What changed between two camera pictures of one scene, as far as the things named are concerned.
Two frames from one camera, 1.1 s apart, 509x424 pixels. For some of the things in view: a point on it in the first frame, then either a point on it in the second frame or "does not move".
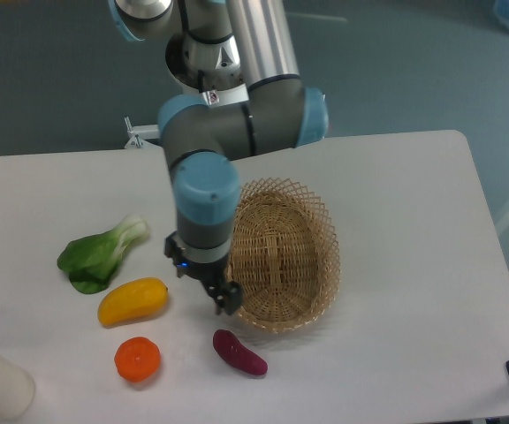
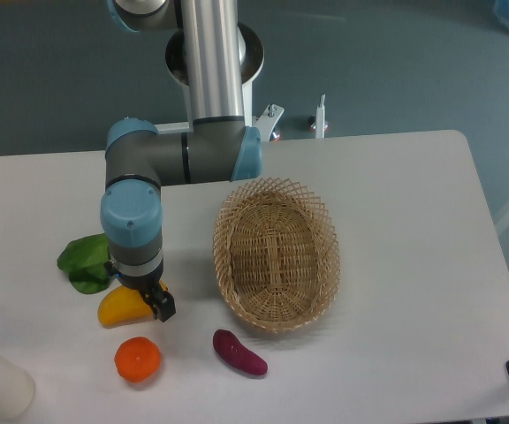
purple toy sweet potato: (230, 346) does not move
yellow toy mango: (132, 299) does not move
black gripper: (228, 297) -> (161, 302)
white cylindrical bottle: (0, 389) does not move
